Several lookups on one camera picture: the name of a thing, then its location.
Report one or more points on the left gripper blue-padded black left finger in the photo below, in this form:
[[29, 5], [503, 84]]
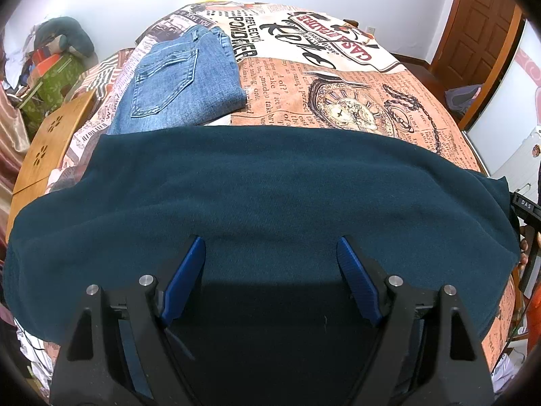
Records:
[[116, 351]]

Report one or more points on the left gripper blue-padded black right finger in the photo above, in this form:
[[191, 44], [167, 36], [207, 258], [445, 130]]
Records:
[[426, 350]]

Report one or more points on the dark teal fleece pants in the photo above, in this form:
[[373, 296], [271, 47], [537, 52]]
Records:
[[274, 323]]

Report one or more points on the orange sleeve forearm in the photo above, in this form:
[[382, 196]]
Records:
[[533, 316]]

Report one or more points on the person's right hand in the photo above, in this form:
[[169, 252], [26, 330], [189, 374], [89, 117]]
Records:
[[524, 254]]

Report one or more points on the brown wooden door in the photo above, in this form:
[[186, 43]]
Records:
[[476, 47]]

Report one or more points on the bamboo folding lap table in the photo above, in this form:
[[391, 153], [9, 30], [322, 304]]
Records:
[[46, 152]]

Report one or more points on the pink satin curtain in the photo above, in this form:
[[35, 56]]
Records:
[[14, 144]]

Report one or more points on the printed newspaper-pattern bedspread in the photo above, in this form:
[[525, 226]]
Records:
[[299, 69]]

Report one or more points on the green patterned storage bag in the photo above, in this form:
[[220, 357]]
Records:
[[49, 91]]

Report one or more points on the folded blue jeans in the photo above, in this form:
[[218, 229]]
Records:
[[190, 81]]

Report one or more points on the grey-green plush toy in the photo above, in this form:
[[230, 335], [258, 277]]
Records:
[[64, 34]]

